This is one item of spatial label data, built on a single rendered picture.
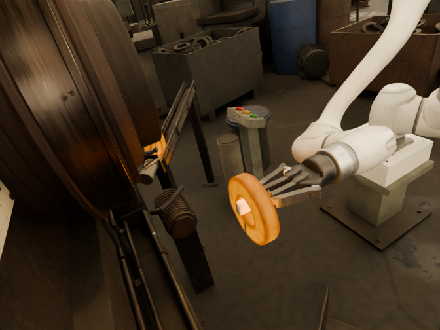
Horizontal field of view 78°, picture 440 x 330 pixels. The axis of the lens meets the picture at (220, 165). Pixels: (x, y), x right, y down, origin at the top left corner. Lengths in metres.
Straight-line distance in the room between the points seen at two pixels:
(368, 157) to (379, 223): 1.01
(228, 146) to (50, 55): 1.19
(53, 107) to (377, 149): 0.64
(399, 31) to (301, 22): 3.06
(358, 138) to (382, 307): 0.90
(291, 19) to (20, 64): 3.65
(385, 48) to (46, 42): 0.76
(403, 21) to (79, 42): 0.76
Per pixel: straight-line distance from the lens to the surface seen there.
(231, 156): 1.50
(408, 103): 1.38
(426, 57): 2.78
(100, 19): 0.49
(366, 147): 0.71
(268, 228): 0.54
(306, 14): 3.93
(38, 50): 0.37
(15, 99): 0.36
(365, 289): 1.48
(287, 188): 0.60
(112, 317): 0.47
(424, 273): 1.60
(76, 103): 0.36
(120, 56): 0.46
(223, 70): 2.98
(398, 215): 1.79
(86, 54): 0.39
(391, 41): 0.89
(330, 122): 0.85
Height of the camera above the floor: 1.24
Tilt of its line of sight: 33 degrees down
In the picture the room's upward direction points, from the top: 13 degrees counter-clockwise
